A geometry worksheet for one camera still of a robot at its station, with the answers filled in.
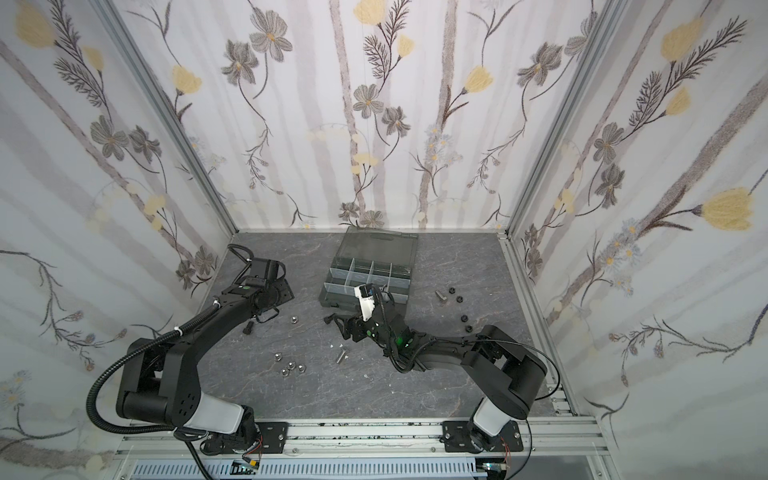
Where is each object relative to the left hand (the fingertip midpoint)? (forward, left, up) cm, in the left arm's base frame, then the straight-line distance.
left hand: (279, 284), depth 91 cm
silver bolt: (-20, -19, -10) cm, 29 cm away
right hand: (-12, -19, +7) cm, 23 cm away
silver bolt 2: (0, -53, -9) cm, 54 cm away
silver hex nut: (-7, -3, -10) cm, 13 cm away
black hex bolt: (-7, -14, -10) cm, 19 cm away
